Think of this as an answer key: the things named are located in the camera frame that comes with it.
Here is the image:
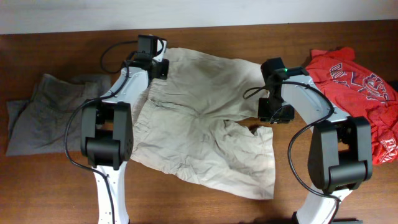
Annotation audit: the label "beige khaki shorts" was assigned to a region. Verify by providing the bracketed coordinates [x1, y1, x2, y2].
[131, 48, 275, 200]

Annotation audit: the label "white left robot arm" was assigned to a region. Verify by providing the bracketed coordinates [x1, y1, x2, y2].
[81, 55, 169, 223]

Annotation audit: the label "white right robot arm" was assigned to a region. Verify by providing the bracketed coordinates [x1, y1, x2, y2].
[261, 65, 373, 223]

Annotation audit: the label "red printed t-shirt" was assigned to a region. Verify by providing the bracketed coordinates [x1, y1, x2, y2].
[306, 47, 397, 165]

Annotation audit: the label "grey folded shorts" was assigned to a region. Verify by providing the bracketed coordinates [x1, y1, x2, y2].
[6, 74, 111, 156]

